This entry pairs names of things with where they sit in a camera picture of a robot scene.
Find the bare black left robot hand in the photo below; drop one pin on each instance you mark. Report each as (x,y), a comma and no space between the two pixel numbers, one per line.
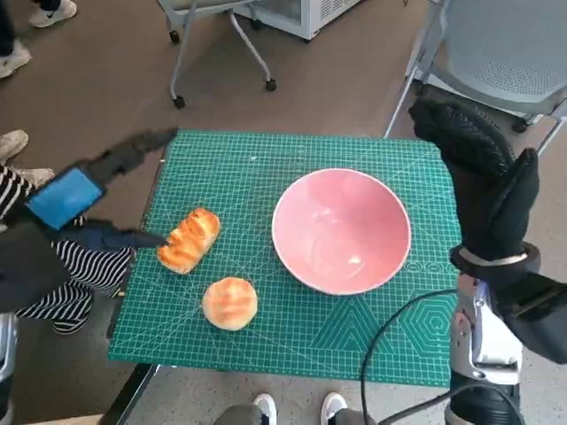
(66,199)

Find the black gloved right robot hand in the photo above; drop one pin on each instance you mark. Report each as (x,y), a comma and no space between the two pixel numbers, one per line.
(487,199)

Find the long striped toy bread loaf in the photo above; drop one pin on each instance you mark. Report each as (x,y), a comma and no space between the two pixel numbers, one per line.
(188,241)

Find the pink bowl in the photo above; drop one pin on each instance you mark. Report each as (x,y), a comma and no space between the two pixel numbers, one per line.
(341,230)

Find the round toy bread bun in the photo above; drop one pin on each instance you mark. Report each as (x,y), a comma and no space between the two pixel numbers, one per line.
(230,303)

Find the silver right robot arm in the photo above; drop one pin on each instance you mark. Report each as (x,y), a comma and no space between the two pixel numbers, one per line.
(483,345)

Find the person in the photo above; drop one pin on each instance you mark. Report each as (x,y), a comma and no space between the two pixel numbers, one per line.
(75,283)
(53,11)
(13,144)

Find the grey mesh chair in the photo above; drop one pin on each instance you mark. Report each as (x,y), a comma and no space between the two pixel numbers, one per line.
(500,48)

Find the green cutting mat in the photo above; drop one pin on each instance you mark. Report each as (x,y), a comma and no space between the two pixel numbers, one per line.
(266,177)

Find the grey chair on casters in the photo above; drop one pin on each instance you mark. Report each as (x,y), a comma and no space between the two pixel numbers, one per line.
(250,44)

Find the robot right leg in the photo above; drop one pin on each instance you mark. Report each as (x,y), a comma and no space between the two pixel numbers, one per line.
(333,405)

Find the robot leg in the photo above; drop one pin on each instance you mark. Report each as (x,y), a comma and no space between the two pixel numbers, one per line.
(333,405)
(264,407)

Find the robot left leg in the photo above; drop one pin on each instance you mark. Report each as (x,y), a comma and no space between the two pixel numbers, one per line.
(264,407)

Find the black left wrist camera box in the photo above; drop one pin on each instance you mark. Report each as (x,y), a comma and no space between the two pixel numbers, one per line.
(26,270)

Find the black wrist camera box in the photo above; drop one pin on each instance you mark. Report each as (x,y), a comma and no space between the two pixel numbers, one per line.
(540,310)
(26,270)

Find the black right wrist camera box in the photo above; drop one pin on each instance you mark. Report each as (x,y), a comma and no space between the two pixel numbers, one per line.
(540,310)

